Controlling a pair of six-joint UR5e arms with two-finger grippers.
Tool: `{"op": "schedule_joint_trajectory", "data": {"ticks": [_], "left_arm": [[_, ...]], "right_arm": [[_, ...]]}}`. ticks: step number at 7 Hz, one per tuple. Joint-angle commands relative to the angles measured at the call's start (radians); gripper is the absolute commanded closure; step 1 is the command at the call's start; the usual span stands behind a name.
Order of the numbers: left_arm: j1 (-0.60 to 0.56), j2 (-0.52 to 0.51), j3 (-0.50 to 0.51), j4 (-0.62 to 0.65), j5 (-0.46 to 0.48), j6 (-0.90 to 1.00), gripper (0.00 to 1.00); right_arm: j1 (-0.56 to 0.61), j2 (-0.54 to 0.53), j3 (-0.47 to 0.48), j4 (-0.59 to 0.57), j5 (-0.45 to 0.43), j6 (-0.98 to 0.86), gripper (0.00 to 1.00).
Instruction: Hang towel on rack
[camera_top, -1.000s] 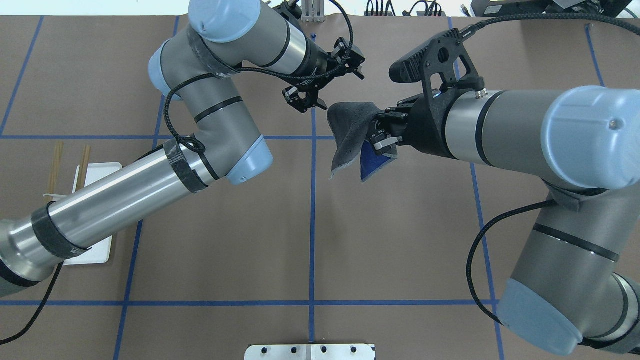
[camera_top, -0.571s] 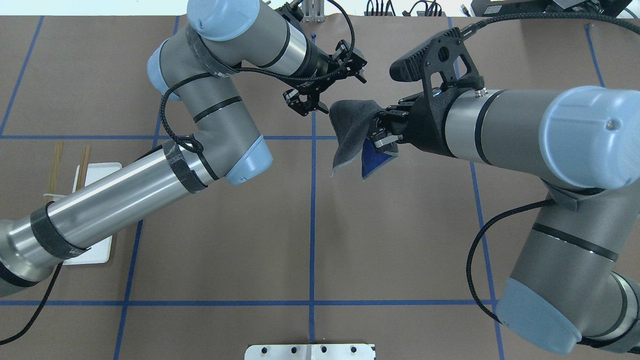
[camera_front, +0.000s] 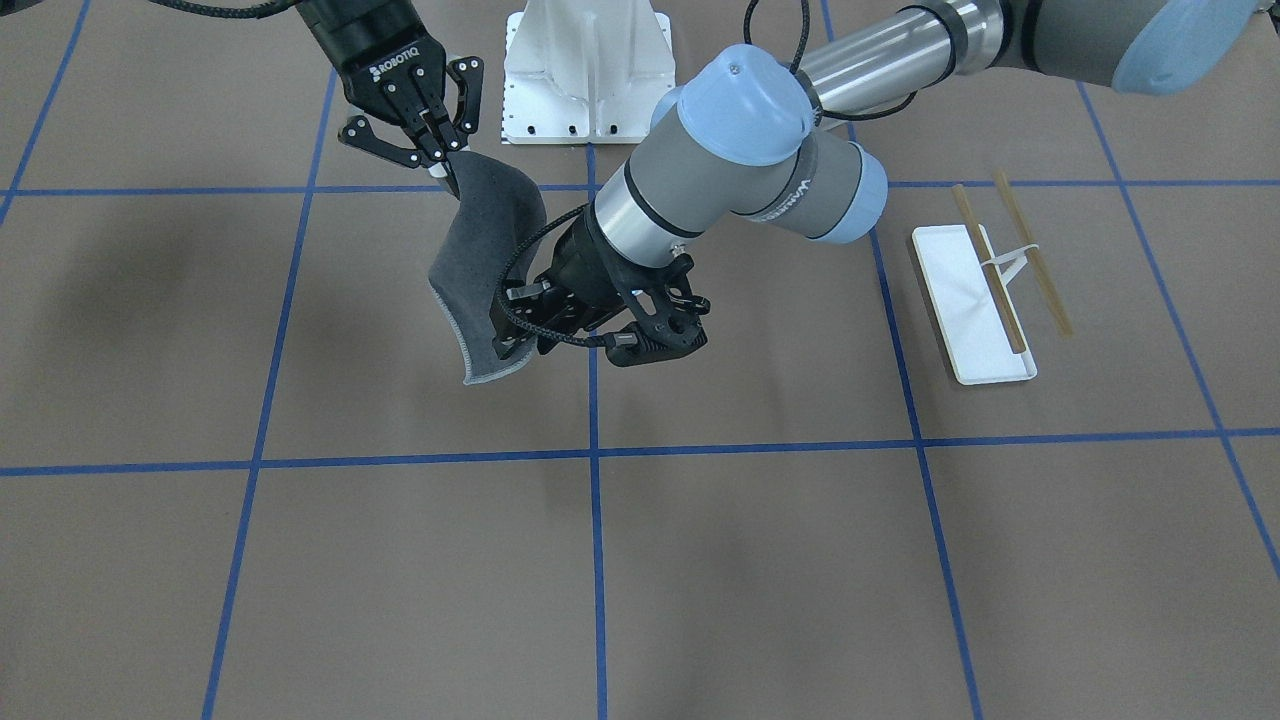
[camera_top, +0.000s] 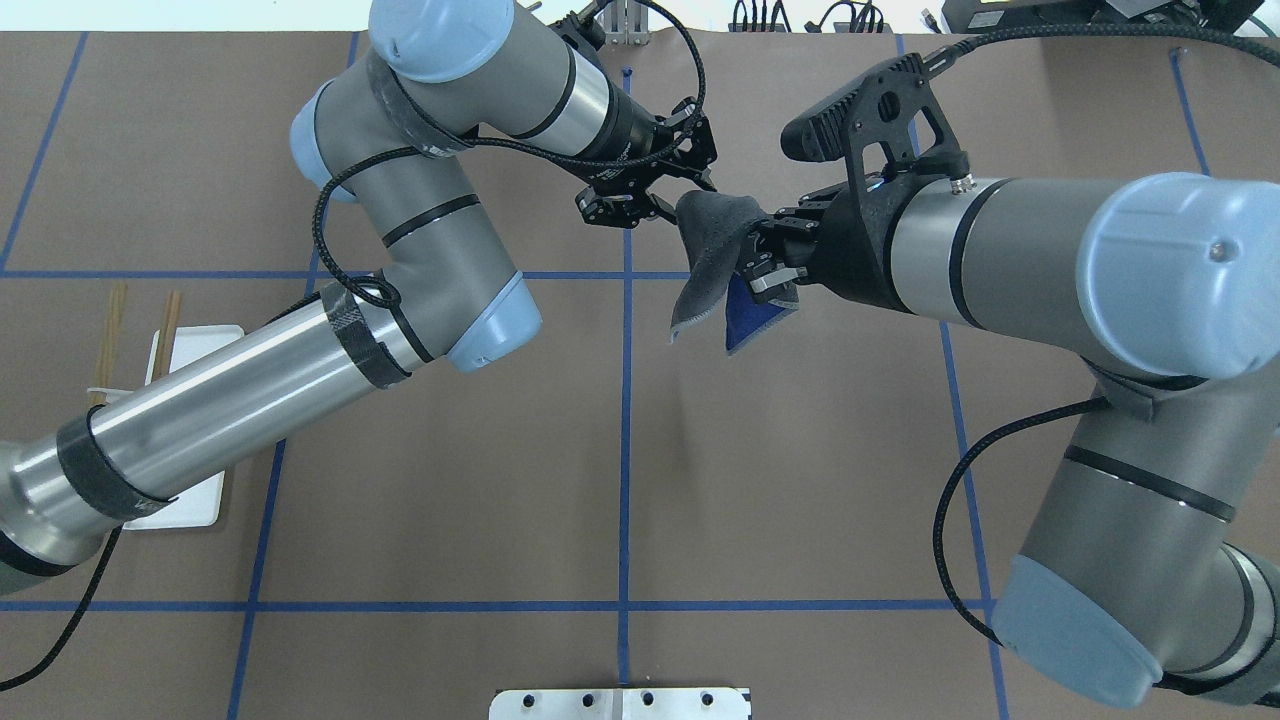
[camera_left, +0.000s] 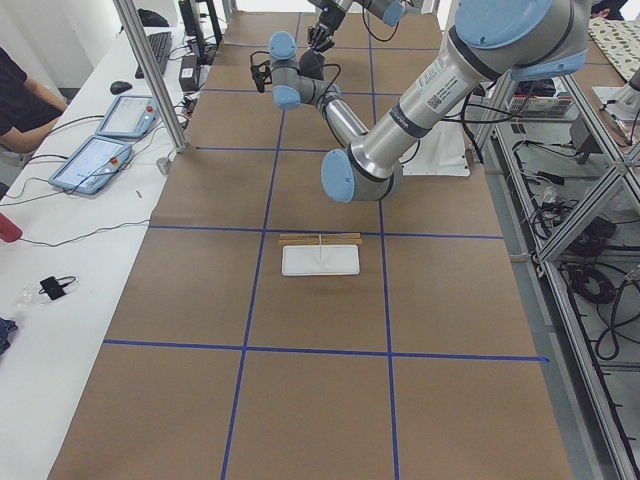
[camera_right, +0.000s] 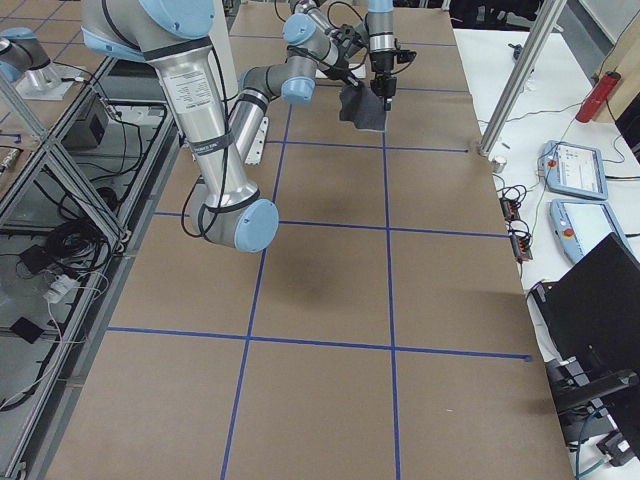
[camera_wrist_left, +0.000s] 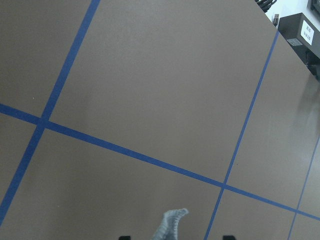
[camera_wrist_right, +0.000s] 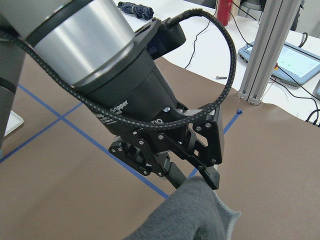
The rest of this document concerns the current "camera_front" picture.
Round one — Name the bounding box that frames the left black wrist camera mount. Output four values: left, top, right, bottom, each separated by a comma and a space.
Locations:
605, 252, 710, 366

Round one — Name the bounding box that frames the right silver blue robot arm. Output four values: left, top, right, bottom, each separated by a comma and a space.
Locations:
163, 1, 485, 196

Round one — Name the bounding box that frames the blue grey towel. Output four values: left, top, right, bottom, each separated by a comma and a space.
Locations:
428, 151, 547, 386

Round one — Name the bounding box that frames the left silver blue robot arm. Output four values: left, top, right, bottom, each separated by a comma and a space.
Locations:
480, 1, 1257, 366

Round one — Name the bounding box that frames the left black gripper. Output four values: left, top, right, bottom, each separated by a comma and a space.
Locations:
490, 211, 632, 360

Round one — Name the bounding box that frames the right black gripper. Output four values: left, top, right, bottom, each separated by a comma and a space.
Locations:
328, 29, 485, 199

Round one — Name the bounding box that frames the white wooden towel rack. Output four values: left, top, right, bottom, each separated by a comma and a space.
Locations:
911, 169, 1075, 386

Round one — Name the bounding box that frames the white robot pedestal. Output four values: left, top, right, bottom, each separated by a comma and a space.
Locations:
500, 1, 676, 145

